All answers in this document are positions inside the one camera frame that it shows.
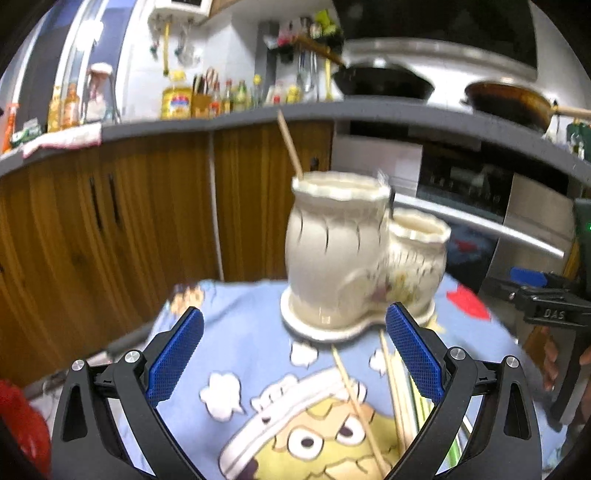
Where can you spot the kitchen window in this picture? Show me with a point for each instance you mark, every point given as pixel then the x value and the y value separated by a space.
pixel 69 46

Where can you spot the steel built-in oven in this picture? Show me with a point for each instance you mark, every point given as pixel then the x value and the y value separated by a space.
pixel 452 175

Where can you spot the white and red towel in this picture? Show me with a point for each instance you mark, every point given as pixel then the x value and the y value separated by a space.
pixel 64 138

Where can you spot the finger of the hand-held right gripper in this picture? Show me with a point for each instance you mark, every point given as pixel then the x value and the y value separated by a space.
pixel 528 278
pixel 505 290

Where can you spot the yellow jar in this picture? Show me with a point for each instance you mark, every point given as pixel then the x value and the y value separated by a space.
pixel 292 94

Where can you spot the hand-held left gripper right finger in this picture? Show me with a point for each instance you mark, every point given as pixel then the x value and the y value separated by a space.
pixel 413 350

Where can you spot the blue printed cloth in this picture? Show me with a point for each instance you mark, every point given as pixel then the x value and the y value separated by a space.
pixel 258 350

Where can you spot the orange liquid bottle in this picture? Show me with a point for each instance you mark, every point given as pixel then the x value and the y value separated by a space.
pixel 71 108

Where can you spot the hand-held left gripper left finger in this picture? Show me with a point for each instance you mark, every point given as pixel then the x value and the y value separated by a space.
pixel 178 355

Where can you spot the wooden cabinet door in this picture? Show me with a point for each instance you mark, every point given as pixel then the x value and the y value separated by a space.
pixel 258 207
pixel 46 254
pixel 157 221

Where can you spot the cream ceramic utensil holder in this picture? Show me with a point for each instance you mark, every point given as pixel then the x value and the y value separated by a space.
pixel 332 249

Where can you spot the hanging metal spatula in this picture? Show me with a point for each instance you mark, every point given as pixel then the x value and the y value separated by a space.
pixel 314 76

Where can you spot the wooden wall cabinet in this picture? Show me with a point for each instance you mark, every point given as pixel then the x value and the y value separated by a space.
pixel 231 5

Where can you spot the wooden chopstick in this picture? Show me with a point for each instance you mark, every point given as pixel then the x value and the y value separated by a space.
pixel 358 406
pixel 400 397
pixel 290 143

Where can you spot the grey kitchen countertop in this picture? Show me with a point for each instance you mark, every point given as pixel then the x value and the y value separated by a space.
pixel 392 110

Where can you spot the red plastic object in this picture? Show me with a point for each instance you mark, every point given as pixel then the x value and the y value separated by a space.
pixel 23 424

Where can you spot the yellow dish soap bottle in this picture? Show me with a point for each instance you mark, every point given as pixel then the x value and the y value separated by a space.
pixel 55 113

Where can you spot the white jug with red cap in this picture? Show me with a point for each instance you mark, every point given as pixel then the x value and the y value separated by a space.
pixel 278 94

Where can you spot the row of sauce bottles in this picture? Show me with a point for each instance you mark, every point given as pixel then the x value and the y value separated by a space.
pixel 240 97

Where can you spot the person's right hand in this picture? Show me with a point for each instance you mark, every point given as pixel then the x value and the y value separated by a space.
pixel 551 364

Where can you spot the white water heater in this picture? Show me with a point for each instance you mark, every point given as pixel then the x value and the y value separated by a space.
pixel 180 9

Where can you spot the hanging metal ladle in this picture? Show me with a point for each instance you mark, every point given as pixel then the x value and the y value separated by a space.
pixel 302 74

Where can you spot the orange spray bottle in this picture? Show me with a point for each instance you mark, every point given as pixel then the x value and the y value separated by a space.
pixel 9 131

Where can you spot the green package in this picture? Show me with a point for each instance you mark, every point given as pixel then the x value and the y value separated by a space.
pixel 27 134

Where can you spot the pink cloth on faucet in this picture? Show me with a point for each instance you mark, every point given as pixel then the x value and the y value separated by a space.
pixel 99 92

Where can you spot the black range hood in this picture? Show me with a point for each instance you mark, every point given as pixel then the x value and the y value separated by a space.
pixel 438 27

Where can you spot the black wall spice rack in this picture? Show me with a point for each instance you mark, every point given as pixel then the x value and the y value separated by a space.
pixel 286 41

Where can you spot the yellow cooking oil bottle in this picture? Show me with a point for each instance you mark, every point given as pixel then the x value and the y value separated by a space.
pixel 176 99

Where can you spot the wooden knife block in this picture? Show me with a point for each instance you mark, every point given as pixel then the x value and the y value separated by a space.
pixel 202 104

